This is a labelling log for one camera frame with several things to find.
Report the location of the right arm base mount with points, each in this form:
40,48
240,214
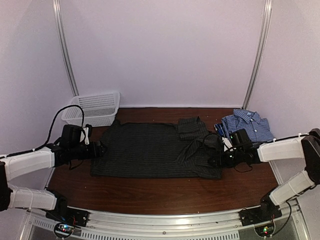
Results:
256,215

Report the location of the right aluminium frame post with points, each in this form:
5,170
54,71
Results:
264,31

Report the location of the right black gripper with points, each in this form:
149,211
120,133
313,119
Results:
219,161

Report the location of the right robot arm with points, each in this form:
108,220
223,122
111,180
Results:
302,149

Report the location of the dark pinstriped long sleeve shirt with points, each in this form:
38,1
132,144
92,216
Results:
158,150

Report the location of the left circuit board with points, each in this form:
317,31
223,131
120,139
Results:
62,230

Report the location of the left aluminium frame post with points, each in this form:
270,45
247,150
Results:
64,47

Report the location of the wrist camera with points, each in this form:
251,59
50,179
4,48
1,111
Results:
73,135
237,140

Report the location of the circuit board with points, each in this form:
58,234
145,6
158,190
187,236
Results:
62,230
264,231

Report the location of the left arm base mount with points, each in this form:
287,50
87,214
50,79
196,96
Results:
72,216

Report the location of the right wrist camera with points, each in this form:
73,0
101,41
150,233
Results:
237,140

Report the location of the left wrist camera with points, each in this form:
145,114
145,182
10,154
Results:
73,135

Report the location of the front aluminium rail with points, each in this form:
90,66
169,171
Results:
221,225

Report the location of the blue checkered folded shirt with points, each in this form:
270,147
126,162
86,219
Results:
257,128

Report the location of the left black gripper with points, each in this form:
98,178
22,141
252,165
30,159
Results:
98,153

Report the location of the right circuit board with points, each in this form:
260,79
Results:
264,231

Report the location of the navy folded shirt white print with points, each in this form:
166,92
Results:
220,130

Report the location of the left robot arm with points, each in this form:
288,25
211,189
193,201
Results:
15,166

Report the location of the white perforated plastic basket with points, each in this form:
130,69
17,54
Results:
96,110

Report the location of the aluminium frame post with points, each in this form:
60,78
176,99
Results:
264,31
64,47

